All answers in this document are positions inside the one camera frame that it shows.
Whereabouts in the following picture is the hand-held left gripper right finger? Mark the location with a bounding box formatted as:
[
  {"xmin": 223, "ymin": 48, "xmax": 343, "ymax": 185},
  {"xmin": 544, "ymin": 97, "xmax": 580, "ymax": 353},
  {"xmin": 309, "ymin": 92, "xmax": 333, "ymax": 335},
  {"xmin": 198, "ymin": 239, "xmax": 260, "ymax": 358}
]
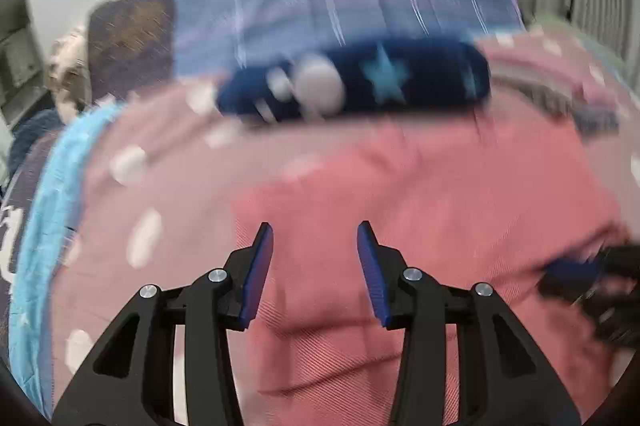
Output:
[{"xmin": 357, "ymin": 221, "xmax": 583, "ymax": 426}]

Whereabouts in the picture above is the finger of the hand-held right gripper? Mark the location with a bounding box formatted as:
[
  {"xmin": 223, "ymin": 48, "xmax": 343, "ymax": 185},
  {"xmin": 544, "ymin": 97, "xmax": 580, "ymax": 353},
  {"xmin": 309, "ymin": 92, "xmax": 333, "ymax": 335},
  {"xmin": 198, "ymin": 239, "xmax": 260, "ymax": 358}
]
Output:
[{"xmin": 537, "ymin": 253, "xmax": 608, "ymax": 302}]

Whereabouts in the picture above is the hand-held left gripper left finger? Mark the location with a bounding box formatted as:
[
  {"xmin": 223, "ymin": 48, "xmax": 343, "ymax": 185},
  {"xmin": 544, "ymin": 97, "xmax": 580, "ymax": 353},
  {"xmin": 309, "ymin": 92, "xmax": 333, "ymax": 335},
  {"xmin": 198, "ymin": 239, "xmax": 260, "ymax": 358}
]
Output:
[{"xmin": 52, "ymin": 222, "xmax": 275, "ymax": 426}]

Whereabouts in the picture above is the coral pink garment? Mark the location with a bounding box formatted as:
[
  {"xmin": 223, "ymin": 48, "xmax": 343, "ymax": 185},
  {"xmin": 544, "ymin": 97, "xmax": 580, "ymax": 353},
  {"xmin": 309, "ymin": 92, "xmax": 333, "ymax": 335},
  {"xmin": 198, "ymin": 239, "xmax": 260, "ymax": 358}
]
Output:
[{"xmin": 232, "ymin": 116, "xmax": 631, "ymax": 426}]

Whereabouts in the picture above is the pink dotted blanket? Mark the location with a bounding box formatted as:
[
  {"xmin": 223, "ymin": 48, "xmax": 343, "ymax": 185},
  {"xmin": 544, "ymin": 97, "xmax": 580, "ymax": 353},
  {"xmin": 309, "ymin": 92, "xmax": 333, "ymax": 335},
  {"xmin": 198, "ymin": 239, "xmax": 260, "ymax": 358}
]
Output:
[{"xmin": 50, "ymin": 28, "xmax": 640, "ymax": 426}]

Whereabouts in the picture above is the folded grey garment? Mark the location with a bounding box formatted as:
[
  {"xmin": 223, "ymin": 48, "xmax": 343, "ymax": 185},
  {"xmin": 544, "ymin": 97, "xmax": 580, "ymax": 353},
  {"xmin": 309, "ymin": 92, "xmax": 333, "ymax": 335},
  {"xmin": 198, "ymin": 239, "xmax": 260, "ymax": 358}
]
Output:
[{"xmin": 500, "ymin": 73, "xmax": 621, "ymax": 138}]

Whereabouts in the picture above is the navy star-print cloth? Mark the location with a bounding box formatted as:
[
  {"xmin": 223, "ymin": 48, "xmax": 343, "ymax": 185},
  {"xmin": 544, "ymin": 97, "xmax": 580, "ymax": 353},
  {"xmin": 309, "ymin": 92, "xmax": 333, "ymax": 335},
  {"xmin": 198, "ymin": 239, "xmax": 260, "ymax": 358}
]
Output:
[{"xmin": 216, "ymin": 37, "xmax": 492, "ymax": 123}]

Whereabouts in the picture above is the light blue blanket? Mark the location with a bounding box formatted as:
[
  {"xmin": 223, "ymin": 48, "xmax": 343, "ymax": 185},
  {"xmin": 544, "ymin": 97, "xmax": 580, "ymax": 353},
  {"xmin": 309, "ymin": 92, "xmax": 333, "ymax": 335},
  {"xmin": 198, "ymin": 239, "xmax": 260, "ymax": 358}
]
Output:
[{"xmin": 7, "ymin": 101, "xmax": 126, "ymax": 412}]

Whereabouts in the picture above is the green pillow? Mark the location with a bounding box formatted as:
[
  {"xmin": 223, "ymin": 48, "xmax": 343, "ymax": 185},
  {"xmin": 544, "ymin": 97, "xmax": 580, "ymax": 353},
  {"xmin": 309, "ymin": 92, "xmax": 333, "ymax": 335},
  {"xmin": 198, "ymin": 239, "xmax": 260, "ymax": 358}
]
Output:
[{"xmin": 525, "ymin": 12, "xmax": 581, "ymax": 34}]

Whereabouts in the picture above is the dark brown patterned cushion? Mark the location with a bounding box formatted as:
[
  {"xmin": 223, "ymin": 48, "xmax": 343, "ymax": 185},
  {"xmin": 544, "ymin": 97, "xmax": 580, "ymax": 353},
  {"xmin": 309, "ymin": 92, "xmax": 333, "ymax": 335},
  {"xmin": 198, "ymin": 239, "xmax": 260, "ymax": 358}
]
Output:
[{"xmin": 87, "ymin": 0, "xmax": 176, "ymax": 107}]

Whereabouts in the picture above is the beige plush toy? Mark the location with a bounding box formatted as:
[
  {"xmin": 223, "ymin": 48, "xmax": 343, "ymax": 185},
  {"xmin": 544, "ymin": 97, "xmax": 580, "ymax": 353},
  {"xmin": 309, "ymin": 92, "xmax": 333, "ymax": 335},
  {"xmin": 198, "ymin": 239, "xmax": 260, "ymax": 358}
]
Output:
[{"xmin": 46, "ymin": 26, "xmax": 93, "ymax": 122}]

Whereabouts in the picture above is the white shelf unit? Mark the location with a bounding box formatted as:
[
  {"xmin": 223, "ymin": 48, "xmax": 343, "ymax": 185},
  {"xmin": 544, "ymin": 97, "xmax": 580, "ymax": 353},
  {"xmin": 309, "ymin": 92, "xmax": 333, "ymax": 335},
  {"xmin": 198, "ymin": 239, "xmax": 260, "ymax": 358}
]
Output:
[{"xmin": 0, "ymin": 0, "xmax": 46, "ymax": 127}]

